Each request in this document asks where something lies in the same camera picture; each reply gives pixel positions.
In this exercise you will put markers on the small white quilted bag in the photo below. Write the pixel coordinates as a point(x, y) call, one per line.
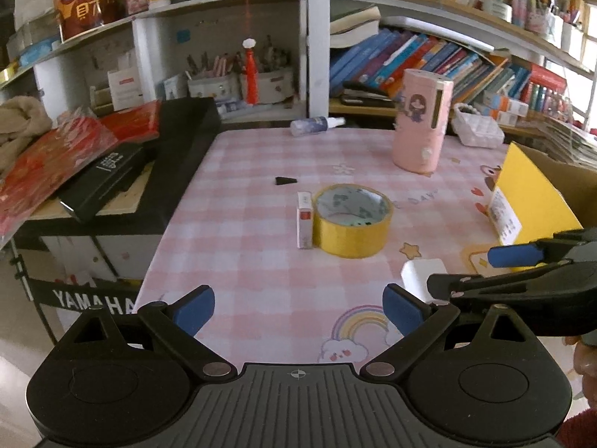
point(478, 128)

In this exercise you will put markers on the black stapler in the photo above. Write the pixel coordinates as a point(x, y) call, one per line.
point(364, 95)

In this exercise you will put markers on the long black box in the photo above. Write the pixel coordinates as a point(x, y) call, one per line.
point(100, 182)

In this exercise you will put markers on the small white red box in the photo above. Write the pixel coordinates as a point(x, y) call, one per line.
point(304, 224)

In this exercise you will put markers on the pink humidifier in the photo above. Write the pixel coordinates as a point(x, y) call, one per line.
point(417, 135)

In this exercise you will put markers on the stack of papers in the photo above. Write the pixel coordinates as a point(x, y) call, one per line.
point(569, 142)

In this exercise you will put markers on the row of leaning books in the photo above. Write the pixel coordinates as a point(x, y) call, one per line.
point(443, 58)

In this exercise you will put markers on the black electronic keyboard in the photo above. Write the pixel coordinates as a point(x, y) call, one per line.
point(191, 126)

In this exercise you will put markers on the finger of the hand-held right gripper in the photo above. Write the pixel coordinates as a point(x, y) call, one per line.
point(513, 255)
point(513, 289)

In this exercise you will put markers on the yellow tape roll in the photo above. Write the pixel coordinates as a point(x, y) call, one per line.
point(350, 240)

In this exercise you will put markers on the person's right hand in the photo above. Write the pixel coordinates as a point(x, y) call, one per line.
point(588, 364)

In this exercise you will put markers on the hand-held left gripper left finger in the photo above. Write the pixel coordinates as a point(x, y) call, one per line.
point(198, 309)

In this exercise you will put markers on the white card box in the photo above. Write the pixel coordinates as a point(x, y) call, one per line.
point(123, 91)

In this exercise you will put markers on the wealth god paper figure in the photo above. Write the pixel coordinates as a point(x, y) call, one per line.
point(84, 4)

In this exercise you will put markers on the person's right forearm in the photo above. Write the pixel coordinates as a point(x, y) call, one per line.
point(580, 431)

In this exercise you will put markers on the pink checked tablecloth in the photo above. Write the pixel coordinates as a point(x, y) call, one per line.
point(242, 242)

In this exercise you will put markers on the black keyboard stand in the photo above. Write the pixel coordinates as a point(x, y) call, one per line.
point(79, 299)

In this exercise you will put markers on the white shelf unit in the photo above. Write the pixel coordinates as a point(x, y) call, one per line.
point(154, 56)

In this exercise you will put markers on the small black triangular piece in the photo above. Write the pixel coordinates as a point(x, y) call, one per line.
point(284, 181)

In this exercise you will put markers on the thick lying books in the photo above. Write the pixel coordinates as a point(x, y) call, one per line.
point(354, 25)

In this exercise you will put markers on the yellow cardboard box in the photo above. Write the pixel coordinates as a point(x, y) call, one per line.
point(527, 196)

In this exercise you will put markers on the white cabinet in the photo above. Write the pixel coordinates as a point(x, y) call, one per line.
point(93, 256)

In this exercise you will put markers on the beige cloth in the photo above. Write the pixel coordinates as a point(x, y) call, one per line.
point(21, 126)

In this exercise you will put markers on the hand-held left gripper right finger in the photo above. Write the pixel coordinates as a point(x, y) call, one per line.
point(403, 309)

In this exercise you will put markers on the white cup with pens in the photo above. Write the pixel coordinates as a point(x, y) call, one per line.
point(572, 39)

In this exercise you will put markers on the white pen holder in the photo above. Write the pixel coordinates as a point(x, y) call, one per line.
point(212, 88)
point(270, 86)

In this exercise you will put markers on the wooden bookshelf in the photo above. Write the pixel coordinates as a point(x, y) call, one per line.
point(318, 32)

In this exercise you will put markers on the orange white boxes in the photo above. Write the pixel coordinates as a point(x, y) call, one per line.
point(506, 108)

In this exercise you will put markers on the red plastic bag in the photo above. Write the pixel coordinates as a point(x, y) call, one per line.
point(42, 172)

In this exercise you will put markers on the tall white bottle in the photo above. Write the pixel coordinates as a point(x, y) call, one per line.
point(519, 4)

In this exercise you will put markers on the red bottle white cap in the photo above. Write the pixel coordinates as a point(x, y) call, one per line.
point(251, 79)

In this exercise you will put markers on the small spray bottle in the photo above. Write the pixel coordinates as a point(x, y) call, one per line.
point(310, 127)

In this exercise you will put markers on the red book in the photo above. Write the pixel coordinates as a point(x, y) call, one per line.
point(135, 121)

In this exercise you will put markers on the white jar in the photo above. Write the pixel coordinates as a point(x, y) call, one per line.
point(496, 9)

